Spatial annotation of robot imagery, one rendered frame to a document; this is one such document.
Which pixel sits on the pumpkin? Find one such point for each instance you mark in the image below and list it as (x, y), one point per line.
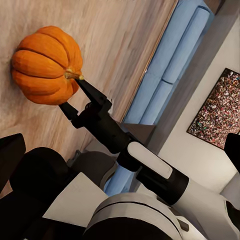
(47, 65)

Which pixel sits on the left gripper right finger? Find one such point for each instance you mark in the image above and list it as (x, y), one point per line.
(232, 149)

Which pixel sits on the decorative sign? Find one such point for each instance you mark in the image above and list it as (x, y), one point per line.
(183, 225)

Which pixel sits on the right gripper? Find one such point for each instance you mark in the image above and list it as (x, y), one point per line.
(96, 118)

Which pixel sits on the cauldron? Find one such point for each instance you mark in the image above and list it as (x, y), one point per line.
(98, 166)

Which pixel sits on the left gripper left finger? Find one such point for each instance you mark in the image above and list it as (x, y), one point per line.
(12, 150)

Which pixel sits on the coffee table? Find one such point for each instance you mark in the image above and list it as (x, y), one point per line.
(153, 137)

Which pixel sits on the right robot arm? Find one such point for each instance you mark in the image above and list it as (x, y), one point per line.
(213, 215)

